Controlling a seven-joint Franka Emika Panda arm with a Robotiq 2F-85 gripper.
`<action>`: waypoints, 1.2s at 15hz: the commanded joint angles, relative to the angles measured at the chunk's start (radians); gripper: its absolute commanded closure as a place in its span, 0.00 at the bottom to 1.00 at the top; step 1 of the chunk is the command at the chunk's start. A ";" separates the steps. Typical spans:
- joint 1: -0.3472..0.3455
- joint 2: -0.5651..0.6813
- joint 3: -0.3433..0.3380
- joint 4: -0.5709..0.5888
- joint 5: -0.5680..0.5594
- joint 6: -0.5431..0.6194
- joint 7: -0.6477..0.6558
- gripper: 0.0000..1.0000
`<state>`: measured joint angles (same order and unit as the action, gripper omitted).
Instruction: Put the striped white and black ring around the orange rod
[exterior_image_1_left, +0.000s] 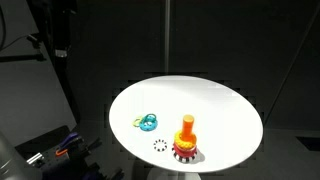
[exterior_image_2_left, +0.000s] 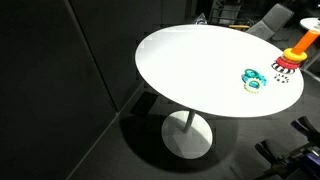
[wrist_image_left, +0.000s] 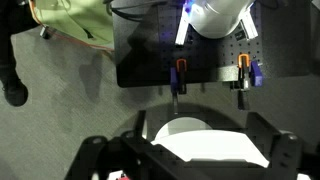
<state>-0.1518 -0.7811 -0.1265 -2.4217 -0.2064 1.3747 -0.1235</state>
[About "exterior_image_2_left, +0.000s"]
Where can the black white striped base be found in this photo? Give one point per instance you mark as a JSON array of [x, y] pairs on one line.
[[281, 69]]

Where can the orange rod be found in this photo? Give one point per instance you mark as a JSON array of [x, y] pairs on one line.
[[308, 38]]

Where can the orange yellow bar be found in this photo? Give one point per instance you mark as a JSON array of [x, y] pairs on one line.
[[239, 26]]

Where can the grey chair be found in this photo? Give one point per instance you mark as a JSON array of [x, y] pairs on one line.
[[272, 22]]

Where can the black clamp tool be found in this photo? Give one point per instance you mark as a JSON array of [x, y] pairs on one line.
[[304, 159]]

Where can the white table pedestal base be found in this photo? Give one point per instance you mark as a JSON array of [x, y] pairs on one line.
[[187, 134]]

